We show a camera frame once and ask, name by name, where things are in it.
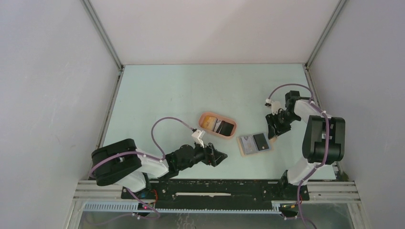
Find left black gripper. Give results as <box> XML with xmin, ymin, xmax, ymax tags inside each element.
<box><xmin>178</xmin><ymin>138</ymin><xmax>227</xmax><ymax>171</ymax></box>

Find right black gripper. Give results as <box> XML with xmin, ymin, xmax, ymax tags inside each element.
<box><xmin>266</xmin><ymin>111</ymin><xmax>300</xmax><ymax>139</ymax></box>

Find black VIP credit card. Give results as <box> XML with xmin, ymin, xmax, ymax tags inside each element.
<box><xmin>253</xmin><ymin>133</ymin><xmax>271</xmax><ymax>152</ymax></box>

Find tan leather card holder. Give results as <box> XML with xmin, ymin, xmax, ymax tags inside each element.
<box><xmin>236</xmin><ymin>133</ymin><xmax>277</xmax><ymax>157</ymax></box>

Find white grey credit card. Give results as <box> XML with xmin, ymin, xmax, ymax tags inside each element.
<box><xmin>240</xmin><ymin>135</ymin><xmax>257</xmax><ymax>155</ymax></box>

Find pink oval tray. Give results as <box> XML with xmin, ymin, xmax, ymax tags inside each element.
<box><xmin>198</xmin><ymin>112</ymin><xmax>237</xmax><ymax>139</ymax></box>

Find striped black white card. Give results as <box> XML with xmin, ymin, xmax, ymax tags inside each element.
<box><xmin>213</xmin><ymin>119</ymin><xmax>222</xmax><ymax>133</ymax></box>

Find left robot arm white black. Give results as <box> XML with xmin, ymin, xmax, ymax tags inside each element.
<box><xmin>89</xmin><ymin>138</ymin><xmax>228</xmax><ymax>199</ymax></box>

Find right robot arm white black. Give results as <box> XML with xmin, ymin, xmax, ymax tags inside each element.
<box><xmin>265</xmin><ymin>91</ymin><xmax>345</xmax><ymax>201</ymax></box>

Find orange credit card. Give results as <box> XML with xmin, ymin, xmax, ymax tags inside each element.
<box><xmin>201</xmin><ymin>115</ymin><xmax>217</xmax><ymax>131</ymax></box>

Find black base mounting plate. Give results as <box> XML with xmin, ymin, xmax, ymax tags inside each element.
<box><xmin>137</xmin><ymin>179</ymin><xmax>310</xmax><ymax>210</ymax></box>

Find right controller board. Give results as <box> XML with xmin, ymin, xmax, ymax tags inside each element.
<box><xmin>279</xmin><ymin>204</ymin><xmax>299</xmax><ymax>218</ymax></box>

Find controller board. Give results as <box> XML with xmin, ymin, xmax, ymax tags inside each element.
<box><xmin>138</xmin><ymin>203</ymin><xmax>155</xmax><ymax>211</ymax></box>
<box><xmin>279</xmin><ymin>204</ymin><xmax>299</xmax><ymax>218</ymax></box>

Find left controller board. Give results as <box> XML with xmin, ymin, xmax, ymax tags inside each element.
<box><xmin>138</xmin><ymin>203</ymin><xmax>155</xmax><ymax>211</ymax></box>

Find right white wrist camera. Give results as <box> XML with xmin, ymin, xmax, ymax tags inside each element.
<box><xmin>265</xmin><ymin>98</ymin><xmax>283</xmax><ymax>115</ymax></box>

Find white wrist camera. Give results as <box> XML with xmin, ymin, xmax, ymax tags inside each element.
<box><xmin>192</xmin><ymin>129</ymin><xmax>205</xmax><ymax>148</ymax></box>
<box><xmin>265</xmin><ymin>98</ymin><xmax>283</xmax><ymax>115</ymax></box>

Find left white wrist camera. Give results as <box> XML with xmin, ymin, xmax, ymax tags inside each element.
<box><xmin>192</xmin><ymin>129</ymin><xmax>205</xmax><ymax>148</ymax></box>

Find white cable duct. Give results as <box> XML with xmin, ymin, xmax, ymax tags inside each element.
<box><xmin>83</xmin><ymin>202</ymin><xmax>282</xmax><ymax>214</ymax></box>

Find aluminium frame rail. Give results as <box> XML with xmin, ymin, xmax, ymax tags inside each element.
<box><xmin>73</xmin><ymin>180</ymin><xmax>361</xmax><ymax>204</ymax></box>

